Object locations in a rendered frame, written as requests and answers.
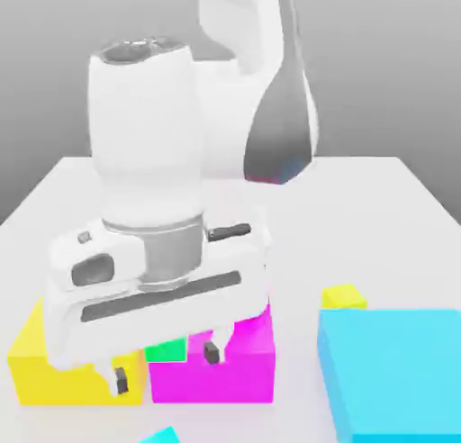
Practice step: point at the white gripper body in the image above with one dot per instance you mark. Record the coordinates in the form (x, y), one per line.
(230, 263)

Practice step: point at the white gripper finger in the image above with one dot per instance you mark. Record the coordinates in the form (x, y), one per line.
(121, 380)
(212, 353)

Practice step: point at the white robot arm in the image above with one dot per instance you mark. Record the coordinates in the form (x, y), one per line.
(144, 133)

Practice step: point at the small green cube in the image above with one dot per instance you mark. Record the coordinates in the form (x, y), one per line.
(165, 351)

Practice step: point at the small cyan cube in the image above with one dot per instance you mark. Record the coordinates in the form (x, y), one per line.
(162, 436)

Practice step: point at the small yellow cube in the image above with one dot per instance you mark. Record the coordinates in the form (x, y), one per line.
(342, 297)

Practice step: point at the large magenta box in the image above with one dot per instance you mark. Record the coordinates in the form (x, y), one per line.
(216, 383)

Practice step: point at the large yellow box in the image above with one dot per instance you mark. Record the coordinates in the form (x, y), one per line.
(54, 381)

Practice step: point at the large cyan box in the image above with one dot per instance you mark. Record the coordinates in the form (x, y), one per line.
(396, 371)

